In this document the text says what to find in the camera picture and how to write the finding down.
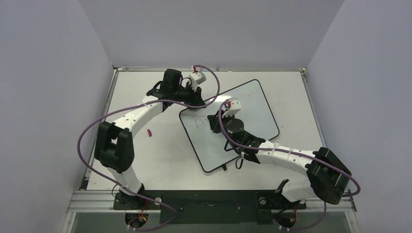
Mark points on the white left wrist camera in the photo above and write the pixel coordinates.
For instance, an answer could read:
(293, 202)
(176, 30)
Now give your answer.
(196, 78)

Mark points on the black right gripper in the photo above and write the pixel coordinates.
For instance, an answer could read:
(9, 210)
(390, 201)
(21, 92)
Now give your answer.
(215, 122)

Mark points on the aluminium front rail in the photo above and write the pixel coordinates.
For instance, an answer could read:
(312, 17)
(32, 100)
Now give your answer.
(101, 201)

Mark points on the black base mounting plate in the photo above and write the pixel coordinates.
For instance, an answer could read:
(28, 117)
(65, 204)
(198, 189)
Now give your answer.
(208, 206)

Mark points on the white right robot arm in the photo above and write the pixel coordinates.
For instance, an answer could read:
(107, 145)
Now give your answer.
(325, 175)

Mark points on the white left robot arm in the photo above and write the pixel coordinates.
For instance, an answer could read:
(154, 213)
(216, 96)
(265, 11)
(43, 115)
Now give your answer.
(114, 147)

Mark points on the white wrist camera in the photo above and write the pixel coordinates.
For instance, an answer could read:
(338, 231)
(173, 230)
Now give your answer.
(196, 78)
(232, 107)

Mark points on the black framed whiteboard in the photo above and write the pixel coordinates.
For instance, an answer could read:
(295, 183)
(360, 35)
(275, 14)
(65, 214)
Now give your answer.
(255, 119)

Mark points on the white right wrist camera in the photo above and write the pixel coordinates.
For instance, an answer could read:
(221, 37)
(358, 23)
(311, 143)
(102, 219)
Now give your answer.
(232, 107)

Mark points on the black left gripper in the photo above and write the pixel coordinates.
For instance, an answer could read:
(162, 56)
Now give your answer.
(196, 96)

